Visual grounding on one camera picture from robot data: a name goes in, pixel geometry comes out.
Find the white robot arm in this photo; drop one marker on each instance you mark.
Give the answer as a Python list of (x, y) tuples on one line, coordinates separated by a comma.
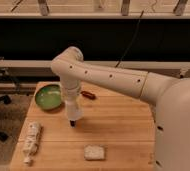
[(169, 96)]

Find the beige sponge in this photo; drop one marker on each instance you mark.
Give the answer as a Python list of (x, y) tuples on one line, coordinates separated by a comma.
[(94, 152)]

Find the green bowl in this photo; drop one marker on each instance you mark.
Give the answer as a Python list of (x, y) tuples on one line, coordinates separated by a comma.
[(48, 97)]

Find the white crumpled tube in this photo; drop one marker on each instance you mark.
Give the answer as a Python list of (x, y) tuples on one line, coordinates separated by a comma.
[(31, 142)]

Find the black eraser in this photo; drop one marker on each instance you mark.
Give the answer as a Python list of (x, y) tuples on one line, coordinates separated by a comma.
[(72, 123)]

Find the wooden cutting board table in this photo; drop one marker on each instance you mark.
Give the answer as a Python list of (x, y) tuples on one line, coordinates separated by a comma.
[(122, 125)]

